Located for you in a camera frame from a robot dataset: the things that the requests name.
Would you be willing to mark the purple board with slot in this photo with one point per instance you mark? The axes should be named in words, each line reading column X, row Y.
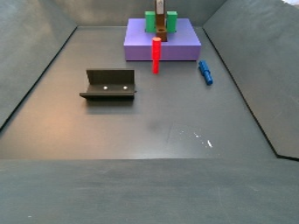
column 182, row 47

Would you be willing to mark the black U-channel bracket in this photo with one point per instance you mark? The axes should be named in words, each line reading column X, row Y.
column 110, row 84

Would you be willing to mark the red cylindrical peg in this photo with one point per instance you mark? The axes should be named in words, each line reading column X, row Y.
column 157, row 53

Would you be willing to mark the green U-shaped block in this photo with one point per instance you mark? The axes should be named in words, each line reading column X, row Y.
column 171, row 17

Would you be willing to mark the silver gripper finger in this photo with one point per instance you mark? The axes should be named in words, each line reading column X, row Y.
column 159, row 7

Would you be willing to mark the blue cylindrical peg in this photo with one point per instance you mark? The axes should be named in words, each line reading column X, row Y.
column 206, row 72

